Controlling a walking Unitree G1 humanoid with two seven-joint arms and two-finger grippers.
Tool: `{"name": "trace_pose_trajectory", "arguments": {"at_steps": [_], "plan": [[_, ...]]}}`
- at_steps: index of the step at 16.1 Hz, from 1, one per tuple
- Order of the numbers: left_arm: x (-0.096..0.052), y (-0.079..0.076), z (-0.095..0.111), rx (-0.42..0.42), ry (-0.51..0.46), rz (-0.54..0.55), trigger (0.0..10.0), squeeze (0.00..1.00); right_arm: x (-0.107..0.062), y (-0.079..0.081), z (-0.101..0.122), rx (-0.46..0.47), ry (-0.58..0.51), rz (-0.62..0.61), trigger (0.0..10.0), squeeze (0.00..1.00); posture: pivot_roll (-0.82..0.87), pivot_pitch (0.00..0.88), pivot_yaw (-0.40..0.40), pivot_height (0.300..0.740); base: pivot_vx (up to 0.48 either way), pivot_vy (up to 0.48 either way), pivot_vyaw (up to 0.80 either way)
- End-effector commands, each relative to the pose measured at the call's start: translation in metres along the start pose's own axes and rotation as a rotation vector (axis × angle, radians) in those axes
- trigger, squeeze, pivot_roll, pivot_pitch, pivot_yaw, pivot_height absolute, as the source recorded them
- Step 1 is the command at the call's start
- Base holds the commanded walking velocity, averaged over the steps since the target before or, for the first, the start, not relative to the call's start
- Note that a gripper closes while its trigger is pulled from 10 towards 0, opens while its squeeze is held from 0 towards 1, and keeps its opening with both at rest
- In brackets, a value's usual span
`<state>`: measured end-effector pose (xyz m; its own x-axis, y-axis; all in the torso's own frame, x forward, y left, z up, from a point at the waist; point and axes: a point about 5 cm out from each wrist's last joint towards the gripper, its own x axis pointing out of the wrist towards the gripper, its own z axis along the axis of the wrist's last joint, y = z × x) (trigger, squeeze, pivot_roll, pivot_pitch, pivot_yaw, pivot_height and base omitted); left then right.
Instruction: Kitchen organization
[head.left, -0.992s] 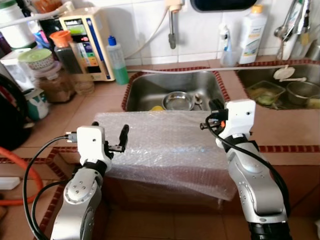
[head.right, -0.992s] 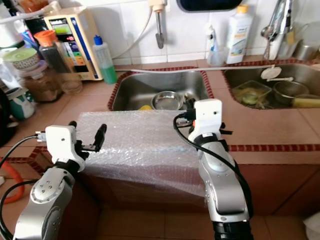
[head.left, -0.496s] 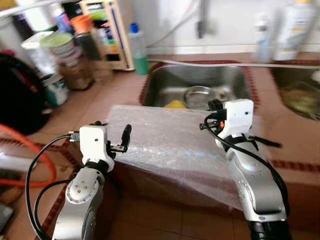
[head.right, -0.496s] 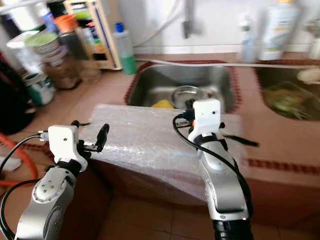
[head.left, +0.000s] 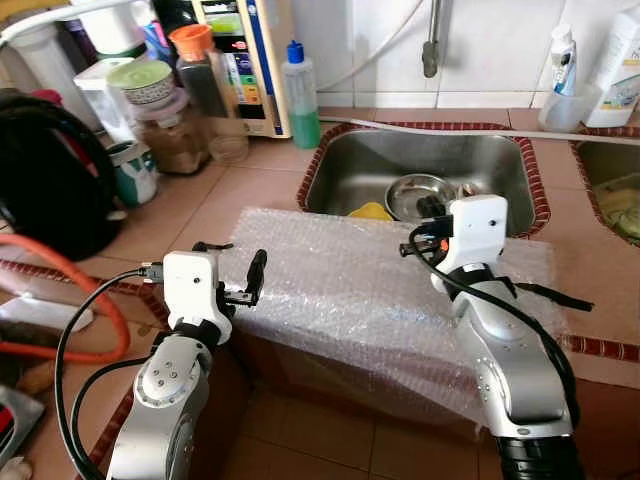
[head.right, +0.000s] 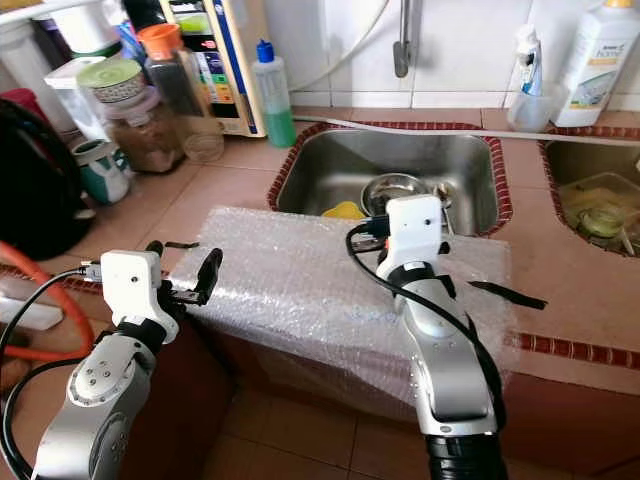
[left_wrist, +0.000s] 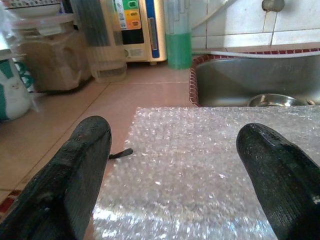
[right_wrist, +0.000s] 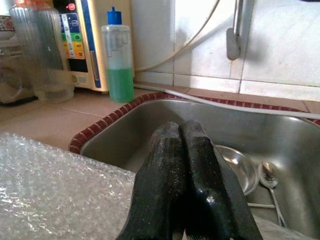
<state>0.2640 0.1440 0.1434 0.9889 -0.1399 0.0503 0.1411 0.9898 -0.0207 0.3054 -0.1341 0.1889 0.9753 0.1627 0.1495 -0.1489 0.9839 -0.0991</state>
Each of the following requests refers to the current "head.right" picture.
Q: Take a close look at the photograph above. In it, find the stainless steel bowl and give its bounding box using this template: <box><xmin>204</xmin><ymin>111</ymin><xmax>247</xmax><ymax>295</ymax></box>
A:
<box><xmin>360</xmin><ymin>173</ymin><xmax>431</xmax><ymax>216</ymax></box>

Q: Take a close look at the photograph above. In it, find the yellow plastic bowl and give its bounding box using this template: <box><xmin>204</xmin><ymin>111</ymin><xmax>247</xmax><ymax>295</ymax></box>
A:
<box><xmin>322</xmin><ymin>200</ymin><xmax>369</xmax><ymax>221</ymax></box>

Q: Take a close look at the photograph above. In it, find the clear bubble wrap sheet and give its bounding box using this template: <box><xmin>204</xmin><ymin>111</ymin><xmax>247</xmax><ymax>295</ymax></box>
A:
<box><xmin>170</xmin><ymin>205</ymin><xmax>521</xmax><ymax>401</ymax></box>

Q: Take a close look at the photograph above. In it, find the green and white mug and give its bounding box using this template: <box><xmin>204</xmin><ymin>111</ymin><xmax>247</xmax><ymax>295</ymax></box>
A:
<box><xmin>72</xmin><ymin>140</ymin><xmax>131</xmax><ymax>206</ymax></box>

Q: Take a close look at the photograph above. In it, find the jar of brown powder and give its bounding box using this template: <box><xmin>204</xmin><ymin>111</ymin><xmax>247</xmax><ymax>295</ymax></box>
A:
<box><xmin>105</xmin><ymin>95</ymin><xmax>186</xmax><ymax>176</ymax></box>

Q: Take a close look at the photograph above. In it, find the black round appliance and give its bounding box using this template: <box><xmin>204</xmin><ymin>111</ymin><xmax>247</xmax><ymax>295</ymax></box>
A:
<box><xmin>0</xmin><ymin>98</ymin><xmax>96</xmax><ymax>263</ymax></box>

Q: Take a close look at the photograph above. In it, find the green soap bottle blue cap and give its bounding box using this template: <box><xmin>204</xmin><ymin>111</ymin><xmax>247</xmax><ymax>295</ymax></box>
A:
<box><xmin>252</xmin><ymin>40</ymin><xmax>298</xmax><ymax>149</ymax></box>

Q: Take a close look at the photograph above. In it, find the clear jar orange lid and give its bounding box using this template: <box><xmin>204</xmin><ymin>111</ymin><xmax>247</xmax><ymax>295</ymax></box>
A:
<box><xmin>137</xmin><ymin>23</ymin><xmax>226</xmax><ymax>164</ymax></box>

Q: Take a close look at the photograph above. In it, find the white flat plastic board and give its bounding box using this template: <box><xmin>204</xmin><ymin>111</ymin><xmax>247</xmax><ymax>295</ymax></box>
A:
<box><xmin>0</xmin><ymin>297</ymin><xmax>66</xmax><ymax>331</ymax></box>

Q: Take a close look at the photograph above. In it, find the patterned container green lid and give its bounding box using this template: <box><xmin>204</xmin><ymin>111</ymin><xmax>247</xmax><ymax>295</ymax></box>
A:
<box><xmin>77</xmin><ymin>58</ymin><xmax>148</xmax><ymax>108</ymax></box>

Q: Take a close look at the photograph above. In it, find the clear white plastic container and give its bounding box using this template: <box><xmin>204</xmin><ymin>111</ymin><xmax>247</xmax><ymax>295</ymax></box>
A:
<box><xmin>50</xmin><ymin>58</ymin><xmax>106</xmax><ymax>141</ymax></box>

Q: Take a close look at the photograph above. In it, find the clear plastic cup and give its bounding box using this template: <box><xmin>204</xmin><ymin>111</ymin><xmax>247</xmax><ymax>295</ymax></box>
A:
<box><xmin>505</xmin><ymin>83</ymin><xmax>561</xmax><ymax>133</ymax></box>

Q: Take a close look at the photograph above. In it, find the dish-filled stainless sink basin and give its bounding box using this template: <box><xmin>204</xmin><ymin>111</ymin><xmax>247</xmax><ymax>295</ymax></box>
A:
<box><xmin>540</xmin><ymin>140</ymin><xmax>640</xmax><ymax>256</ymax></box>

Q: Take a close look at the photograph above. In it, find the beige water ionizer appliance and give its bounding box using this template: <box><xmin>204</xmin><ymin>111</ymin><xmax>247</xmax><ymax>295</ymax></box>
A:
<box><xmin>160</xmin><ymin>0</ymin><xmax>266</xmax><ymax>139</ymax></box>

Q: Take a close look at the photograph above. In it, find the clear glass food container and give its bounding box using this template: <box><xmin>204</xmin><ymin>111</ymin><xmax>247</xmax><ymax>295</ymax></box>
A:
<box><xmin>560</xmin><ymin>172</ymin><xmax>640</xmax><ymax>226</ymax></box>

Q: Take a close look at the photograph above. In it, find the small green cup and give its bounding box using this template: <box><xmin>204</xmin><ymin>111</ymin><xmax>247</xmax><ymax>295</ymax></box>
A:
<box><xmin>585</xmin><ymin>208</ymin><xmax>626</xmax><ymax>241</ymax></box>

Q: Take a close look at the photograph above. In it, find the white water filter cartridge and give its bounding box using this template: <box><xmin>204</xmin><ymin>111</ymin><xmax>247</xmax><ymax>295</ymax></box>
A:
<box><xmin>50</xmin><ymin>0</ymin><xmax>126</xmax><ymax>59</ymax></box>

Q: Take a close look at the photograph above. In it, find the large white detergent bottle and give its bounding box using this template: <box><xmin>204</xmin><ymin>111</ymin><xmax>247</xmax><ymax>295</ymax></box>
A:
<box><xmin>550</xmin><ymin>0</ymin><xmax>640</xmax><ymax>128</ymax></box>

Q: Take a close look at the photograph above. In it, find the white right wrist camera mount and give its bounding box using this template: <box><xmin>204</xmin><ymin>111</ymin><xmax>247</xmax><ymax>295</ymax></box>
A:
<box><xmin>380</xmin><ymin>195</ymin><xmax>446</xmax><ymax>276</ymax></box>

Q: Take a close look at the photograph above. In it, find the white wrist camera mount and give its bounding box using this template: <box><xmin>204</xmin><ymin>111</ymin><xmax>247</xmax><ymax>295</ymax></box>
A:
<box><xmin>380</xmin><ymin>195</ymin><xmax>446</xmax><ymax>276</ymax></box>
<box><xmin>100</xmin><ymin>250</ymin><xmax>183</xmax><ymax>336</ymax></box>

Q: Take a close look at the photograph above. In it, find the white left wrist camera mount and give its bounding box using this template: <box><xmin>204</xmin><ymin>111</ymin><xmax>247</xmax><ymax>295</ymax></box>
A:
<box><xmin>100</xmin><ymin>250</ymin><xmax>183</xmax><ymax>336</ymax></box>

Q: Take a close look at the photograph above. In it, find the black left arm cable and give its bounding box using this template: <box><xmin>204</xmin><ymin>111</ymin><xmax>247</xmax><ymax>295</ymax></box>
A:
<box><xmin>0</xmin><ymin>262</ymin><xmax>106</xmax><ymax>480</ymax></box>

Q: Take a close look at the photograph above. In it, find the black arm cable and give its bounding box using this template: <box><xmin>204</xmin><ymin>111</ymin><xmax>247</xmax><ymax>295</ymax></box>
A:
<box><xmin>345</xmin><ymin>225</ymin><xmax>549</xmax><ymax>431</ymax></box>
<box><xmin>0</xmin><ymin>262</ymin><xmax>106</xmax><ymax>480</ymax></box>

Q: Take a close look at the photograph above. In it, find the orange hose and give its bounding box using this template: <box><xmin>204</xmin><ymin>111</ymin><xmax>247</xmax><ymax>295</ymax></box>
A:
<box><xmin>0</xmin><ymin>240</ymin><xmax>96</xmax><ymax>363</ymax></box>

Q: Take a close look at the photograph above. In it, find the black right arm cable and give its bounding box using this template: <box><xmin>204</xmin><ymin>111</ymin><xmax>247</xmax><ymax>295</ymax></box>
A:
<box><xmin>345</xmin><ymin>225</ymin><xmax>549</xmax><ymax>431</ymax></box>

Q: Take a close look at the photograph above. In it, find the white faucet hose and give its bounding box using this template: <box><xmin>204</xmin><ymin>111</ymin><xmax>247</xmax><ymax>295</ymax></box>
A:
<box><xmin>295</xmin><ymin>0</ymin><xmax>396</xmax><ymax>96</ymax></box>

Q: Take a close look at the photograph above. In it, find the wall faucet with beige diverter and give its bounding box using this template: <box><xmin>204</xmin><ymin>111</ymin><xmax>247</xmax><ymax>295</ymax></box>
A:
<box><xmin>393</xmin><ymin>0</ymin><xmax>416</xmax><ymax>79</ymax></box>

